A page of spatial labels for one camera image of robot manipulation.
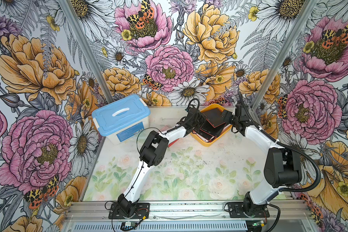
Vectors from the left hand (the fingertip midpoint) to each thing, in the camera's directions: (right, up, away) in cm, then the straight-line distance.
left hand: (207, 118), depth 99 cm
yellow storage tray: (+2, +7, +14) cm, 15 cm away
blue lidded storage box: (-54, -2, -8) cm, 54 cm away
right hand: (+11, 0, -6) cm, 12 cm away
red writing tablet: (0, -7, 0) cm, 7 cm away
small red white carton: (-22, -8, -31) cm, 38 cm away
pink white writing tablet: (-1, -14, 0) cm, 14 cm away
